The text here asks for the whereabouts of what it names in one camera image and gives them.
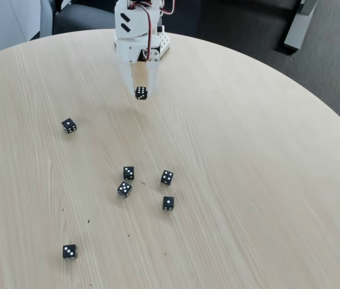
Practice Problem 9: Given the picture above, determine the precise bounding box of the red black arm cable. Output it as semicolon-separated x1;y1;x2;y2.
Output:
158;0;176;15

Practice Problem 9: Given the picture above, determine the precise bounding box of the grey desk leg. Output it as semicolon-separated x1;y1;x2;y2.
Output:
283;0;318;51

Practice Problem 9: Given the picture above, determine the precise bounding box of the red black gripper cable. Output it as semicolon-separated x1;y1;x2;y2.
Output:
129;0;154;60

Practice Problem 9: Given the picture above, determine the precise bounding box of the dark grey chair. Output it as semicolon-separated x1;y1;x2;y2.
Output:
52;2;117;36

